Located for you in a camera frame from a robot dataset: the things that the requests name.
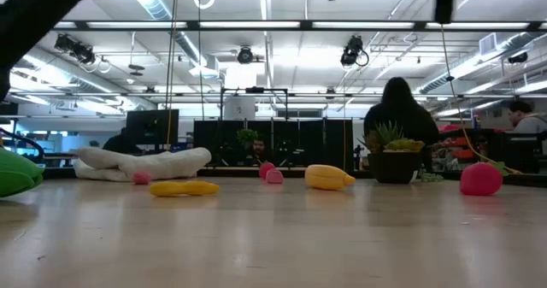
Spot pink-red apple toy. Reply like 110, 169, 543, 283
459, 161, 508, 197

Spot yellow lemon toy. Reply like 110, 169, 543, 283
304, 164, 356, 191

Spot red strawberry toy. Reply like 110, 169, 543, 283
258, 162, 277, 180

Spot yellow banana toy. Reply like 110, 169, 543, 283
149, 180, 221, 197

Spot small pink-red berry toy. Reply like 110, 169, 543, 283
131, 170, 153, 185

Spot green corn husk toy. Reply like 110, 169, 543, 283
0, 146, 45, 198

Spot black round ceiling fixture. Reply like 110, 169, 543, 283
237, 46, 256, 65

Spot person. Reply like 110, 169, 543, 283
250, 138, 268, 163
102, 127, 144, 156
362, 76, 441, 173
507, 100, 547, 134

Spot black overhead light bar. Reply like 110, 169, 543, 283
53, 20, 547, 32

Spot shelf with red bins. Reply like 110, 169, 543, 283
431, 123, 486, 172

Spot black partition screens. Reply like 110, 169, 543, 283
192, 117, 355, 169

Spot green bushy plant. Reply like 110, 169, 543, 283
237, 128, 260, 149

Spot potted succulent plant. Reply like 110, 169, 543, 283
357, 120, 445, 185

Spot black background monitor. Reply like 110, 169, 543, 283
126, 109, 180, 146

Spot white folded towel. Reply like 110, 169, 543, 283
73, 146, 213, 183

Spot black ceiling camera with cable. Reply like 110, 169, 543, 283
339, 34, 370, 69

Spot silver ventilation duct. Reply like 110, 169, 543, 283
123, 0, 210, 69

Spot dark curved hose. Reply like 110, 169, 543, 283
0, 127, 46, 164

